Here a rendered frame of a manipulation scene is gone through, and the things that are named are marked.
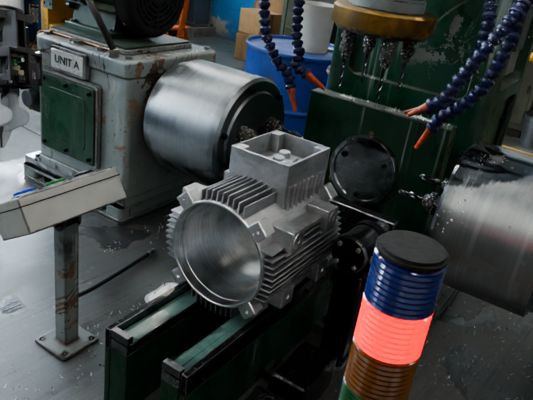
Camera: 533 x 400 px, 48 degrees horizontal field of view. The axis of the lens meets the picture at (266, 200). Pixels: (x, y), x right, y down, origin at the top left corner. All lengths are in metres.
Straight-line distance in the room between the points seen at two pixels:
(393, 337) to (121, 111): 0.88
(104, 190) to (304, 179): 0.29
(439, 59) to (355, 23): 0.29
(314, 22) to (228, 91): 2.05
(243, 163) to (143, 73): 0.46
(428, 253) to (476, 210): 0.45
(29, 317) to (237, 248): 0.36
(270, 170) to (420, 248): 0.38
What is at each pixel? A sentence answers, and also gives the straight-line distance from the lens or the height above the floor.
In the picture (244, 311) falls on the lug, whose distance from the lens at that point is 0.84.
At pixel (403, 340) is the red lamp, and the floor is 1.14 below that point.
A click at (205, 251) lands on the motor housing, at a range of 0.92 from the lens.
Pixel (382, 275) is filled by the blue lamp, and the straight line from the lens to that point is 0.49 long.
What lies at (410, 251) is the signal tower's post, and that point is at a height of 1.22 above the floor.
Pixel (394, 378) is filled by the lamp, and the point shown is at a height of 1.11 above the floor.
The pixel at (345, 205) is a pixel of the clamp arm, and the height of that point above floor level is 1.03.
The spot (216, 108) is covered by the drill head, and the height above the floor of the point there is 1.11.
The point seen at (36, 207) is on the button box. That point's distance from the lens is 0.83.
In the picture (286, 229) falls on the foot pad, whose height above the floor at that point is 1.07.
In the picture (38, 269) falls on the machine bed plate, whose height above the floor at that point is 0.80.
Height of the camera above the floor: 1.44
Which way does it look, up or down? 25 degrees down
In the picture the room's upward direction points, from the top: 8 degrees clockwise
